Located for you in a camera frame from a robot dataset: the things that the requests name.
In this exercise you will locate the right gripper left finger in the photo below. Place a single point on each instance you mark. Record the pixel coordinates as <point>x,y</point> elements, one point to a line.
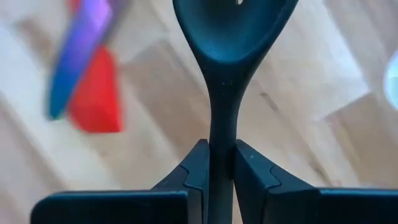
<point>140,208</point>

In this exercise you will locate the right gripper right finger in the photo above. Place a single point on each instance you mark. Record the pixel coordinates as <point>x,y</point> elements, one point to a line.
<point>295,208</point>

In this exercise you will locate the red silicone spatula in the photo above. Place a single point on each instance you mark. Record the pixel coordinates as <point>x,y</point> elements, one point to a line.
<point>96,102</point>

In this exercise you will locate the black slotted spoon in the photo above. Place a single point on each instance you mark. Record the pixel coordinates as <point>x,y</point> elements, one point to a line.
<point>224,93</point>

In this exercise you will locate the iridescent metal knife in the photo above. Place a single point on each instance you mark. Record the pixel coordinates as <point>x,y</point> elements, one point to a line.
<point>77,62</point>

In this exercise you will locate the clear plastic storage bin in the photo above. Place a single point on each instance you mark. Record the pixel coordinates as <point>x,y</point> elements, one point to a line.
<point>393,81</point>

